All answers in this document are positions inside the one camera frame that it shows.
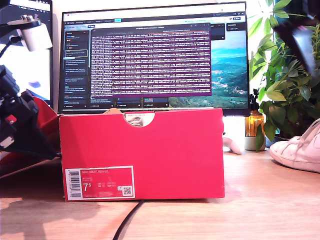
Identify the red Nike shoebox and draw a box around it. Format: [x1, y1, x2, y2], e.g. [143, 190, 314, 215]
[0, 96, 225, 202]

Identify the green leafy houseplant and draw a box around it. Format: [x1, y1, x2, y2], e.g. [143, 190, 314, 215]
[248, 0, 320, 153]

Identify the dark-framed computer monitor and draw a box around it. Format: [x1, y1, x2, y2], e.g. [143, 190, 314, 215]
[0, 0, 54, 109]

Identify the amber pump bottle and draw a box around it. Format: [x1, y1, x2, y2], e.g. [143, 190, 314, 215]
[245, 88, 265, 138]

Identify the pale green cup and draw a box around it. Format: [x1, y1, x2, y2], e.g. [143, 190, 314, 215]
[244, 136, 267, 152]

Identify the white rounded plastic object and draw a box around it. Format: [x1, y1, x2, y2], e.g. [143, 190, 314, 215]
[222, 136, 245, 155]

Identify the large wide computer monitor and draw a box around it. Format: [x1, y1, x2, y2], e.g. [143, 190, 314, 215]
[57, 1, 252, 117]

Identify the thin black camera cable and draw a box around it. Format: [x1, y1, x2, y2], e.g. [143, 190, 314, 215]
[0, 37, 17, 58]

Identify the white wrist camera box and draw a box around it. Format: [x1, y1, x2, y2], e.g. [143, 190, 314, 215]
[0, 14, 54, 53]

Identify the black table cable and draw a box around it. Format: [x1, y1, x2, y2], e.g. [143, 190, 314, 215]
[112, 199, 146, 240]

